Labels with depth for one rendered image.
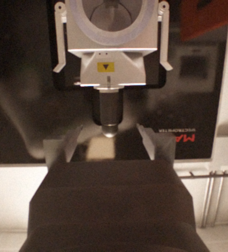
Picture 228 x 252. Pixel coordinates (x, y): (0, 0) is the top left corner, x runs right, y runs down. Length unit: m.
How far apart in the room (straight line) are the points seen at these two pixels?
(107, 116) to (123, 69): 0.06
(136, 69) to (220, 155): 1.58
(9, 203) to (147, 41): 2.01
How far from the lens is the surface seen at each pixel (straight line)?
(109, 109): 0.24
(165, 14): 0.23
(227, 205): 2.26
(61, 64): 0.22
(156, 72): 0.32
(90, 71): 0.23
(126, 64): 0.23
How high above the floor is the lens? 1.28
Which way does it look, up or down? 16 degrees up
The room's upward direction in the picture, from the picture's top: 179 degrees clockwise
